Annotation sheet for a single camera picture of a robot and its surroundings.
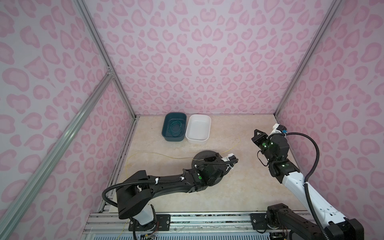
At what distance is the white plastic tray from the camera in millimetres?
1021

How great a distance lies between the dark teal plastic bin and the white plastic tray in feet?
0.13

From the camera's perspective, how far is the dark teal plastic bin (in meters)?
1.08
